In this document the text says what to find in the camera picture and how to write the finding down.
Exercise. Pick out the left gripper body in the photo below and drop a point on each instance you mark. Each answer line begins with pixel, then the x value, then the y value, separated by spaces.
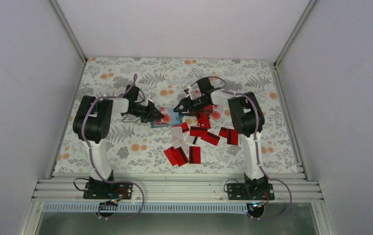
pixel 145 114

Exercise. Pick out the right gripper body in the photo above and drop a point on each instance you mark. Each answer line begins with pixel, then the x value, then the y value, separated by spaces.
pixel 195 106

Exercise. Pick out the teal leather card holder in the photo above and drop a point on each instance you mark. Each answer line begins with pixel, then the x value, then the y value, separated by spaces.
pixel 176 119

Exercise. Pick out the white card big red dot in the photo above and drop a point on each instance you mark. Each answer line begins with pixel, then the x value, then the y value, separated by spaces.
pixel 166 119

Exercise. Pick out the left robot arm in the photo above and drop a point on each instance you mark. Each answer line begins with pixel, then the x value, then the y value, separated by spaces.
pixel 92 125

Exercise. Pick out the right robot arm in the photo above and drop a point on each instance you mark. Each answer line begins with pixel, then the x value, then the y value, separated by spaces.
pixel 247 120

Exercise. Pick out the red card top pile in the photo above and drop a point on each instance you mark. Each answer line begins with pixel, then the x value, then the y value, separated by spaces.
pixel 197 131

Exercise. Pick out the red card pile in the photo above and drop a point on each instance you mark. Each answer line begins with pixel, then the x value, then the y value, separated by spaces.
pixel 197 131
pixel 211 138

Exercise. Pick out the white april card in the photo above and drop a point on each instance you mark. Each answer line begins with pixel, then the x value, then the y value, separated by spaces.
pixel 177 136

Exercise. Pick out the red card centre pile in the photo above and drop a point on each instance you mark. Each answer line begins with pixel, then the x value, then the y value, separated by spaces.
pixel 211 138

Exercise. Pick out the red card front middle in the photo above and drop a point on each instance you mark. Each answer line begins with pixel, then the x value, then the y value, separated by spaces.
pixel 194 155

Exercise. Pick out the red card front left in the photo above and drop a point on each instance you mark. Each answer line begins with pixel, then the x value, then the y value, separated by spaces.
pixel 176 156

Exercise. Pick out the red card right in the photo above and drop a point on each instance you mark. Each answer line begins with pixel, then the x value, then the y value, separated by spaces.
pixel 230 134

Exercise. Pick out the floral table mat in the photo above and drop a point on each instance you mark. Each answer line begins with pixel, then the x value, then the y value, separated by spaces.
pixel 135 147

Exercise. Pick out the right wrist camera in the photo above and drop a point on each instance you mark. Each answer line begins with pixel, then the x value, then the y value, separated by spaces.
pixel 189 92

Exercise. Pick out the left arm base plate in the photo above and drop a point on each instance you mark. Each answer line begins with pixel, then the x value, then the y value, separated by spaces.
pixel 102 190

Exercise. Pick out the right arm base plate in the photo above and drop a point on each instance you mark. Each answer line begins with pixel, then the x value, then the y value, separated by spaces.
pixel 237 191

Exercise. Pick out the perforated cable tray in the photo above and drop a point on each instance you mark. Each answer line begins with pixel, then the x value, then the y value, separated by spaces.
pixel 127 207

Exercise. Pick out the aluminium rail frame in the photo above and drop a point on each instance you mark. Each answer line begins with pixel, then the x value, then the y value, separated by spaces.
pixel 184 188

